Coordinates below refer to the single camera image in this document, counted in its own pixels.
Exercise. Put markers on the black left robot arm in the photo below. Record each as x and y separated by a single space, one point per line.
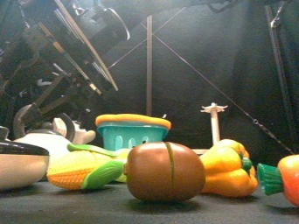
15 43

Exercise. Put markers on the yellow toy corn green husk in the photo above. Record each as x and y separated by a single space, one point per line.
74 169

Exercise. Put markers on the dark vertical frame bar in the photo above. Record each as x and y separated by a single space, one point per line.
279 73

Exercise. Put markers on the yellow toy bell pepper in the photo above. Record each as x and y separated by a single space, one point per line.
226 169

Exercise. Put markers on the thin metal frame pole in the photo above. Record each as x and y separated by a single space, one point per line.
150 73

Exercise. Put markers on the cream toy pot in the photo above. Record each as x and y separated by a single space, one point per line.
22 172

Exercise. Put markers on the black pot lid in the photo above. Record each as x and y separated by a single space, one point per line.
19 147

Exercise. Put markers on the white toy figure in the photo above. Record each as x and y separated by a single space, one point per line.
83 135

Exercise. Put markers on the brown round sliceable toy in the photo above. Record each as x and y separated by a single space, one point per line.
151 172

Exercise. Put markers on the white toy stand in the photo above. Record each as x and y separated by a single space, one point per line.
214 125

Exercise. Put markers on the teal basket orange rim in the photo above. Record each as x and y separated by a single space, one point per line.
130 135

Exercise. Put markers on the orange toy vegetable green stem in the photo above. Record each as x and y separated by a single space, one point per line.
290 178

